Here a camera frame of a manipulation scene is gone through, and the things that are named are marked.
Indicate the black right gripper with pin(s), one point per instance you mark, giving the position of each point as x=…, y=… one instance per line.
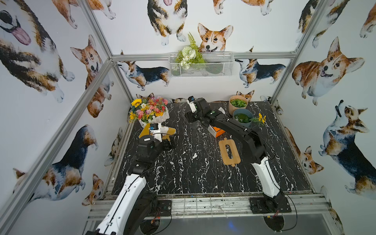
x=195, y=114

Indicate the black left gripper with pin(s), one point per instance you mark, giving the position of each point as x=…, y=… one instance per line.
x=166, y=139

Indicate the yellow bamboo box lid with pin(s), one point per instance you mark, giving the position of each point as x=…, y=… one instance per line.
x=171, y=132

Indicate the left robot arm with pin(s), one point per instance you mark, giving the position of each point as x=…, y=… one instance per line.
x=135, y=201

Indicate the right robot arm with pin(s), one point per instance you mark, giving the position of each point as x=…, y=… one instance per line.
x=253, y=148

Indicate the peach succulent pot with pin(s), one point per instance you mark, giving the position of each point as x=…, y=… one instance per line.
x=237, y=102

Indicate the colourful flowers white fence planter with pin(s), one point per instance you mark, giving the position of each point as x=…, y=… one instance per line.
x=148, y=110

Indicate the blue-grey flower pot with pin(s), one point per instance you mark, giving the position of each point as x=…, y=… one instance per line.
x=243, y=116

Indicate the light wooden lid board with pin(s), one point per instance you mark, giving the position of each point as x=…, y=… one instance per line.
x=229, y=152

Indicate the yellow artificial flower sprig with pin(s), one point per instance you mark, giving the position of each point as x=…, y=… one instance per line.
x=260, y=119

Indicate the white green artificial bouquet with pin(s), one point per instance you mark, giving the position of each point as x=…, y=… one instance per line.
x=190, y=57

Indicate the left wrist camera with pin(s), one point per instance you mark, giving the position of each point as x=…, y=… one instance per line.
x=154, y=131

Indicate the white wire wall basket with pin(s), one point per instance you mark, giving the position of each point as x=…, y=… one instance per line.
x=218, y=64

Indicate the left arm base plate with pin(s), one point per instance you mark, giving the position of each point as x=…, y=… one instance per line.
x=162, y=208

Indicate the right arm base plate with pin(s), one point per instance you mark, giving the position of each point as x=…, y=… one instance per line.
x=261, y=205

